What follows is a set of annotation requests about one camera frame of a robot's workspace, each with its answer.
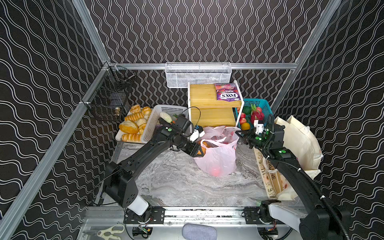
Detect white zucchini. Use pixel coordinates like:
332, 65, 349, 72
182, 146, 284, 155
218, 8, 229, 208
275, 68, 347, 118
160, 112, 173, 123

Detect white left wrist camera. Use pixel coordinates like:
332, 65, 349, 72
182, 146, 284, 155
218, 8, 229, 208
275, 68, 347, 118
189, 129, 205, 142

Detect long braided bread loaf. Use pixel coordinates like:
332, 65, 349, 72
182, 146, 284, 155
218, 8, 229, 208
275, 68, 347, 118
121, 134, 142, 143

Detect grey foam pad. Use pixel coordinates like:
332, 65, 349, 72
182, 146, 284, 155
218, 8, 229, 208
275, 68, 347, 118
182, 224, 218, 240

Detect pink dragon fruit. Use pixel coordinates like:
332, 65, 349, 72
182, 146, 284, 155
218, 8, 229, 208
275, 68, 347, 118
251, 105, 265, 124

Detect white wire wall basket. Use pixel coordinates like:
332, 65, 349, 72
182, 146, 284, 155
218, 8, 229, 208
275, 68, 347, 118
165, 62, 232, 89

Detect pink plastic grocery bag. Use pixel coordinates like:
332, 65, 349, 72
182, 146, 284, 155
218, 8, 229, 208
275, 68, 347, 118
194, 126, 240, 177

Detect white handled scissors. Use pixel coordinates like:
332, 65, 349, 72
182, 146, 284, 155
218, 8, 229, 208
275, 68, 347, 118
96, 224, 125, 240

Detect white bread tray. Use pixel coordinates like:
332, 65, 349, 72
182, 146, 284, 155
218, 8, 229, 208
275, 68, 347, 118
115, 105, 153, 144

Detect wooden two-tier shelf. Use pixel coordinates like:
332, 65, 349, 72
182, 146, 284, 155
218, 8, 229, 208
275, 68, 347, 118
188, 84, 244, 127

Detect purple Fox's candy bag top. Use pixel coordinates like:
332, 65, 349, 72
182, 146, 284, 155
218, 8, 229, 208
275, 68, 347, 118
214, 83, 240, 102

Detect yellow lemon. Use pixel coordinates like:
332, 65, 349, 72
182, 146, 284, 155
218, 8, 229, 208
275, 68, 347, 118
241, 122, 251, 131

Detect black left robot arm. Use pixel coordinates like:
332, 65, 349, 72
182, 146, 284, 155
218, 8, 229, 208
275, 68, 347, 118
103, 114, 205, 216

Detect black wire wall basket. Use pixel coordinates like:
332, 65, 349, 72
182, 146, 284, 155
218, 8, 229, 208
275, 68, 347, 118
86, 66, 137, 122

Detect oval bread roll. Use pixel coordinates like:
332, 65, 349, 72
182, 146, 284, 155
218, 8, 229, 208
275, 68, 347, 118
119, 121, 139, 134

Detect white plastic vegetable basket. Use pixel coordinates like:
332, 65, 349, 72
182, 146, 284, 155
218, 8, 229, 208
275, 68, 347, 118
141, 105, 189, 144

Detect teal plastic fruit basket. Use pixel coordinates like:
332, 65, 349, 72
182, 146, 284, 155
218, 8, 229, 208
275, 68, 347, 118
235, 99, 273, 128

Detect cream canvas tote bag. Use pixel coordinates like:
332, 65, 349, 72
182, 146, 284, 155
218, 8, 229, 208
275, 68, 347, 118
254, 116, 323, 201

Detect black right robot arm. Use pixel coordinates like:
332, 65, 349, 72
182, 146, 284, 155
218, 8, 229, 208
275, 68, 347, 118
236, 117, 351, 240

